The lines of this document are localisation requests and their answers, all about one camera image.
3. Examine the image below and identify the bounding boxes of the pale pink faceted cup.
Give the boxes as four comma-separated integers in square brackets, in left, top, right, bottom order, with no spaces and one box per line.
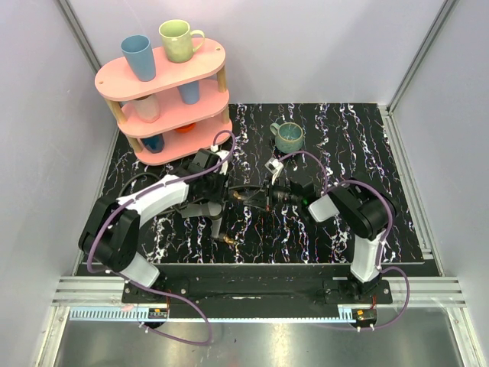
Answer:
[131,94,160,123]

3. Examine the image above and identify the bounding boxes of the purple cable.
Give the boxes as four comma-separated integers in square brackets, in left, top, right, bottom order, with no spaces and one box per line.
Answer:
[277,150,412,332]
[86,129,236,347]

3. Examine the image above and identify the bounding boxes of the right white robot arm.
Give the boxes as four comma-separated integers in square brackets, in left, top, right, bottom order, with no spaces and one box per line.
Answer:
[242,175,398,303]

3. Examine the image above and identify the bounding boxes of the orange plastic bowl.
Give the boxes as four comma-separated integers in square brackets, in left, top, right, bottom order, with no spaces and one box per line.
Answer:
[175,123,196,133]

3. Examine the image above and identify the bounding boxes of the dark blue mug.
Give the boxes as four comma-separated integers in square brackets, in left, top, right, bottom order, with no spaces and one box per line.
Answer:
[141,134,165,154]

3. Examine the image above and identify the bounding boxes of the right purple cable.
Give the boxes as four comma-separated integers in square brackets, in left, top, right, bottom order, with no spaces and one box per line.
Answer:
[277,150,412,332]

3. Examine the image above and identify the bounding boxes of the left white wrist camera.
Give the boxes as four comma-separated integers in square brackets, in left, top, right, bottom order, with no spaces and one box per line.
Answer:
[210,145,232,175]

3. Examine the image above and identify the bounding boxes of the blue cup middle shelf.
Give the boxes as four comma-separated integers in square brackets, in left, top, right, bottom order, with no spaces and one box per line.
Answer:
[177,80,200,105]

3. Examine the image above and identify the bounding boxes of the teal glazed ceramic mug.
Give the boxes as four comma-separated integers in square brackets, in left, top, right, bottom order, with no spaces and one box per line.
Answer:
[270,122,304,154]

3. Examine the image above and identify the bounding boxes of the pink three-tier wooden shelf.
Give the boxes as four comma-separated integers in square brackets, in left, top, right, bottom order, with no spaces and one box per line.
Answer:
[95,39,232,165]

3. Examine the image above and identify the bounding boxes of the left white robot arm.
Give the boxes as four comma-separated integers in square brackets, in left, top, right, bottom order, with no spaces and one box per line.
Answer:
[78,146,232,303]

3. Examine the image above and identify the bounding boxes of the black faucet fitting brass ends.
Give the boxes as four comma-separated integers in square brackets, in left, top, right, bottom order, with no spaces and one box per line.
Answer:
[176,191,238,245]

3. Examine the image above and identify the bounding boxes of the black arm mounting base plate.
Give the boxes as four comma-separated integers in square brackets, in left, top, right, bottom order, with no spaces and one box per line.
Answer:
[121,262,394,320]

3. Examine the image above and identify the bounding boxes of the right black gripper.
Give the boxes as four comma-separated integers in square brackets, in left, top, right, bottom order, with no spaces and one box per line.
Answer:
[245,174,301,210]

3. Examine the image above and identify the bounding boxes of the light blue plastic cup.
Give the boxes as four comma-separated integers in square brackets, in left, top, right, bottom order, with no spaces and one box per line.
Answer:
[121,34,156,82]

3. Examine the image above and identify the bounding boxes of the black corrugated flexible hose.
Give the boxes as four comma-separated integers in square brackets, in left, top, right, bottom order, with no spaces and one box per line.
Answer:
[120,172,270,215]

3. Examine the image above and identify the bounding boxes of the light green ceramic mug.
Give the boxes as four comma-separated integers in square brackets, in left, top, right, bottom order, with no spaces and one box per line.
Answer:
[159,19,206,63]

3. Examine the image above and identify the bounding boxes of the aluminium frame rail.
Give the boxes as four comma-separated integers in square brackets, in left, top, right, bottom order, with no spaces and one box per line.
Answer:
[51,276,467,308]

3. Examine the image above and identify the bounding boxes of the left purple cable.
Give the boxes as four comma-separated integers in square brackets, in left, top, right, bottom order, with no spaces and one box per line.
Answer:
[86,129,236,347]

